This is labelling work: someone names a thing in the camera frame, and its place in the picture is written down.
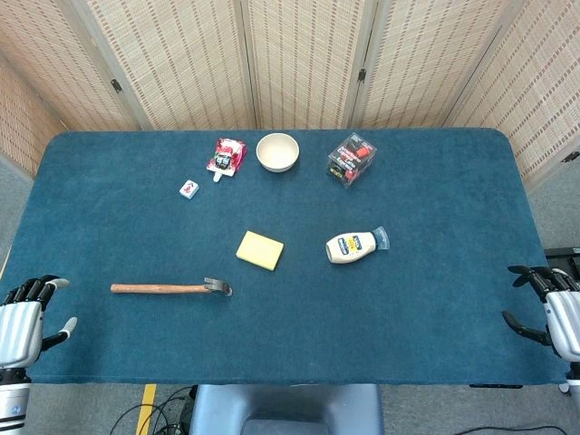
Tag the clear plastic box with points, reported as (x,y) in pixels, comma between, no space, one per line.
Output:
(352,160)

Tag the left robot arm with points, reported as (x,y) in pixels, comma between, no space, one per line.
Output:
(12,399)

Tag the blue table cloth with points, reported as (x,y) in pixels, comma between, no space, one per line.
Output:
(290,272)

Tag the red snack pouch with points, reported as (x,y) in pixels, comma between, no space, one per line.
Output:
(225,157)

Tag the black equipment box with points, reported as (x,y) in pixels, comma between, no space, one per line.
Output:
(563,258)

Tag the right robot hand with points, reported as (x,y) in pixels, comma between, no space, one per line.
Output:
(556,312)

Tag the bamboo folding screen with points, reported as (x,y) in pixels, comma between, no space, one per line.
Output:
(290,63)

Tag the white mahjong tile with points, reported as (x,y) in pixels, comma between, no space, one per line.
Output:
(189,189)

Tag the yellow sponge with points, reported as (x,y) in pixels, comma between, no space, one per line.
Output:
(260,250)

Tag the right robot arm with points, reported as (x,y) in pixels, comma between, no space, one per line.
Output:
(572,379)

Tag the beige bowl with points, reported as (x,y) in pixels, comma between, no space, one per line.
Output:
(277,152)

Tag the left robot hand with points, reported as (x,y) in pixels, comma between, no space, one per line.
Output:
(18,324)

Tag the mayonnaise squeeze bottle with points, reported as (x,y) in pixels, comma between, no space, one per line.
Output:
(352,247)

